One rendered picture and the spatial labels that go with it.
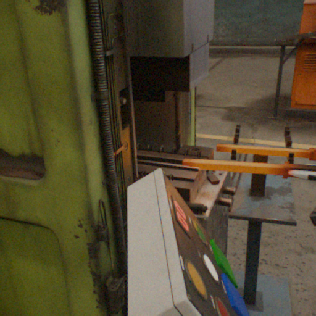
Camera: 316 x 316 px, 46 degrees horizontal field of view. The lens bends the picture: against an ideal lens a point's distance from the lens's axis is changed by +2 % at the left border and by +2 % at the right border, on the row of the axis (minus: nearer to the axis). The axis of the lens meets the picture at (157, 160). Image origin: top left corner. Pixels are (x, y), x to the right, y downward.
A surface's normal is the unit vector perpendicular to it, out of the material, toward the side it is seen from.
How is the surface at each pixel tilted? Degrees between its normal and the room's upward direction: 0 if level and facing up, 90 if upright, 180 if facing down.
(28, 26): 89
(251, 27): 91
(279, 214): 0
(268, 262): 0
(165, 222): 30
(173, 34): 90
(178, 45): 90
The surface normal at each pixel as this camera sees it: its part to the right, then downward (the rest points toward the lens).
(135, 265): -0.53, -0.75
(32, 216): -0.35, 0.41
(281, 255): -0.04, -0.90
